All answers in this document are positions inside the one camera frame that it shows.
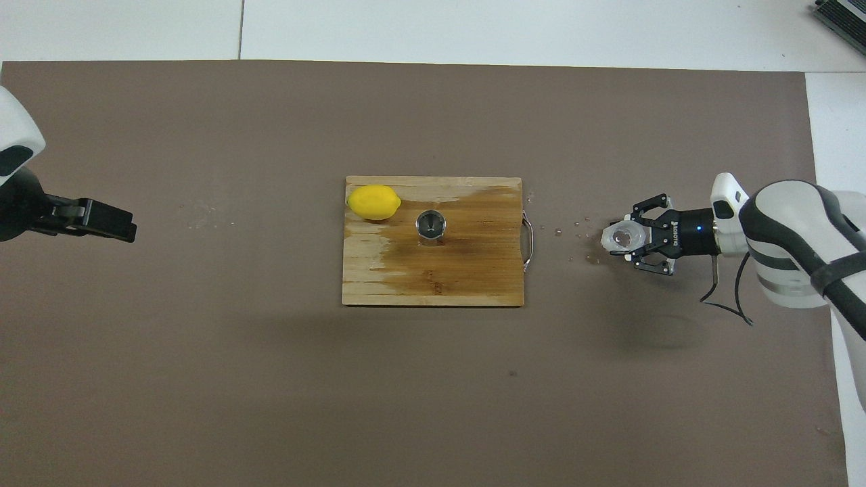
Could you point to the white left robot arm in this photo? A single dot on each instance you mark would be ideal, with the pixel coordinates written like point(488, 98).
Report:
point(15, 122)

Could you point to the grey ribbed device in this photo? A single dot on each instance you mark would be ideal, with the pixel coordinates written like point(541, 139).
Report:
point(846, 17)

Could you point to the steel jigger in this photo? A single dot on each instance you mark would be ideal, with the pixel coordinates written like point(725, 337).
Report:
point(430, 224)

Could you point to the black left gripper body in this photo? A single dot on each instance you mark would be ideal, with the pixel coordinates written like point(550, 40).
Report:
point(20, 206)

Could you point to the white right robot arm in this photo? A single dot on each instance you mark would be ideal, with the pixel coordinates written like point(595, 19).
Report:
point(791, 230)

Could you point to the wooden cutting board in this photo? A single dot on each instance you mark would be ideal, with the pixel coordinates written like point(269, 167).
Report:
point(460, 277)

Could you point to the clear plastic cup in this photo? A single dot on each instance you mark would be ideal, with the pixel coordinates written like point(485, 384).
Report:
point(622, 237)

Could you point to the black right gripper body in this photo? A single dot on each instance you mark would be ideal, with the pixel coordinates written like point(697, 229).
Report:
point(687, 233)

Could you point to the brown table mat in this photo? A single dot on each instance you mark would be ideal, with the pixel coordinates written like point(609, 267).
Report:
point(270, 379)

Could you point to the yellow lemon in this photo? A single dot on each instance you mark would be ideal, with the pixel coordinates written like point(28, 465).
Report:
point(373, 202)

